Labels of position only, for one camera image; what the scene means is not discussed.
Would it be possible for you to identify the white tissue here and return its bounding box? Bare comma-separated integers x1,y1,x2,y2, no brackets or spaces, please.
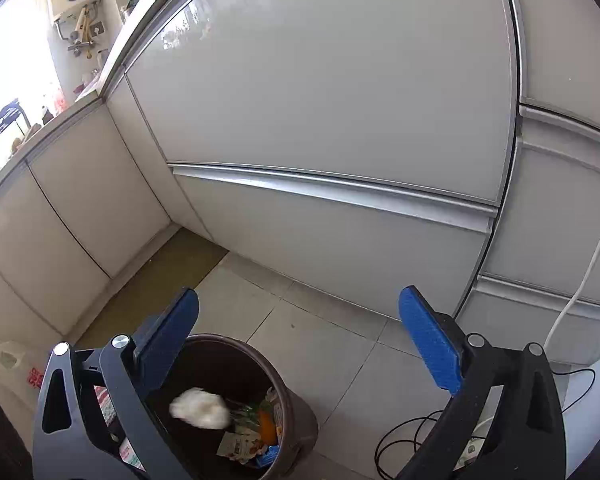
169,388,232,430

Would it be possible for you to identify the orange peel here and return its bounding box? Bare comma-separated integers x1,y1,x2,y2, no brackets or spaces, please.
258,408,277,446

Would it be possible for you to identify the brown round trash bin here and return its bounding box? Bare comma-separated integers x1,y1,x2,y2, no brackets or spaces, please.
92,334,321,480

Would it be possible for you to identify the white kitchen cabinet run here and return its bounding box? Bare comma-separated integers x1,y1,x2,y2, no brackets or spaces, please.
0,0,600,364

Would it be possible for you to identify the white plastic shopping bag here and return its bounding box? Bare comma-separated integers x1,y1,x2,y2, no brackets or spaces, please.
0,340,48,414

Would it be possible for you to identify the olive green floor mat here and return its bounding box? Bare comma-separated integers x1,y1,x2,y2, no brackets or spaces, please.
76,228,227,349

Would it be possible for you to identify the blue dish rack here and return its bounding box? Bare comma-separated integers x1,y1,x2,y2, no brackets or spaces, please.
0,99,28,135

